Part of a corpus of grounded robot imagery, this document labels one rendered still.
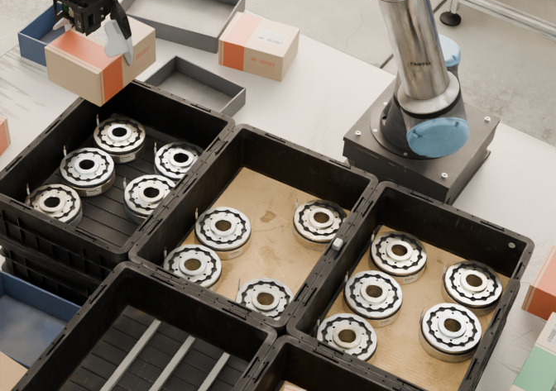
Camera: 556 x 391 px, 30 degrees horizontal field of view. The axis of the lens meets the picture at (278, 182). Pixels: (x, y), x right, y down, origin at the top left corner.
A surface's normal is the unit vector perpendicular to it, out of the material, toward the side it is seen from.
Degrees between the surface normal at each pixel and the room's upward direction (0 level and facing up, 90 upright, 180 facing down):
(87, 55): 0
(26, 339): 0
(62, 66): 90
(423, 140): 99
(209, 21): 0
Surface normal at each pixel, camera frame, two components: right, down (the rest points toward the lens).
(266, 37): 0.06, -0.70
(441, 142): 0.05, 0.82
